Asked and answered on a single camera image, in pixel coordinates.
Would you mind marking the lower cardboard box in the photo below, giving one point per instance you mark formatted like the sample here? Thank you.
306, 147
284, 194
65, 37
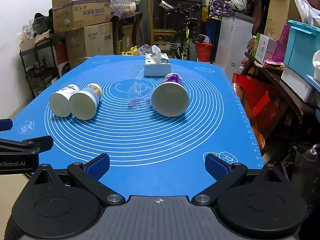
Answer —
89, 41

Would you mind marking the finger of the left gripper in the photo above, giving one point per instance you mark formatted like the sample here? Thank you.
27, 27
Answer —
38, 144
5, 125

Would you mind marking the purple print paper cup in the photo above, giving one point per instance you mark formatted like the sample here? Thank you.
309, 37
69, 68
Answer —
170, 98

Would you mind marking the dark wooden side table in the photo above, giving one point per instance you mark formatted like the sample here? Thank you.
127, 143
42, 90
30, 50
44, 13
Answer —
292, 99

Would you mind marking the white tissue box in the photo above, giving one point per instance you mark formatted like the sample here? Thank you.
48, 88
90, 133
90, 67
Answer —
157, 64

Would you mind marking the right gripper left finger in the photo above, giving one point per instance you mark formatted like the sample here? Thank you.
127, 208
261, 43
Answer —
86, 176

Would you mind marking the red bucket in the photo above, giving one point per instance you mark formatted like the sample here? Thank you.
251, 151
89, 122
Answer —
204, 51

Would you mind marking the bicycle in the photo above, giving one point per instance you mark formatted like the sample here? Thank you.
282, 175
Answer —
186, 25

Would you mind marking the blue orange print paper cup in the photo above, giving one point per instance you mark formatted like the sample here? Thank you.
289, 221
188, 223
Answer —
83, 104

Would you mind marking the blue silicone baking mat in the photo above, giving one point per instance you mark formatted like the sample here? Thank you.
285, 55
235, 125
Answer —
150, 154

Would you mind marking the clear plastic cup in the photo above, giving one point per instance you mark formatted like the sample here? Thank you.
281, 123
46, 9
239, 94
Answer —
139, 96

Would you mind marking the tall brown cardboard box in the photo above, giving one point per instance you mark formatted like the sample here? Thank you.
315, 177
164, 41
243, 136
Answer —
279, 12

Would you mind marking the turquoise plastic storage bin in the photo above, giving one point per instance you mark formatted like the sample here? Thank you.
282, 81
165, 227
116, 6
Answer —
303, 42

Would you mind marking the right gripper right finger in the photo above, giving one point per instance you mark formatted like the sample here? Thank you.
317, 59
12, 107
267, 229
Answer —
226, 176

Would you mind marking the upper cardboard box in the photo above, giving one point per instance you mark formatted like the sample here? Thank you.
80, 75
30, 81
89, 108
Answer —
69, 15

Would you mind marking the green white product box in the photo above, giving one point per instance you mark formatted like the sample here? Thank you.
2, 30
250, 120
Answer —
260, 47

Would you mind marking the white chest freezer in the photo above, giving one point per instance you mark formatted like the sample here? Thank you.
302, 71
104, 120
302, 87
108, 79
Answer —
235, 33

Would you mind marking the black metal shelf rack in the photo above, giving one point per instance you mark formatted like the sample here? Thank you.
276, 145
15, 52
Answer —
40, 75

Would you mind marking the white grey print paper cup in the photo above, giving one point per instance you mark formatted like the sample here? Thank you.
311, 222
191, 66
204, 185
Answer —
59, 101

